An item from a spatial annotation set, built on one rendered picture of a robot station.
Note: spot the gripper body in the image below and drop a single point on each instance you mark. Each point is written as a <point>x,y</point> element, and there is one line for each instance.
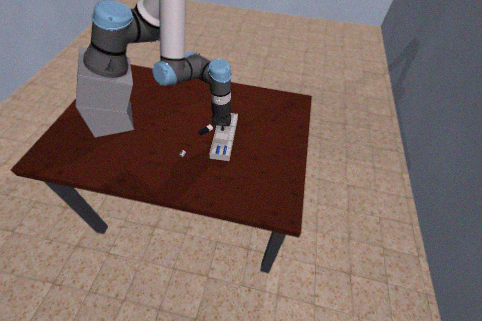
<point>221,108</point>

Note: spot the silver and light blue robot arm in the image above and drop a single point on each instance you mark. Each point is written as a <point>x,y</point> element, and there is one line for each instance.
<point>115,25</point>

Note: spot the white three-compartment bin rack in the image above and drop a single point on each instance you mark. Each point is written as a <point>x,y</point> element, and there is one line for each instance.
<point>223,138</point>

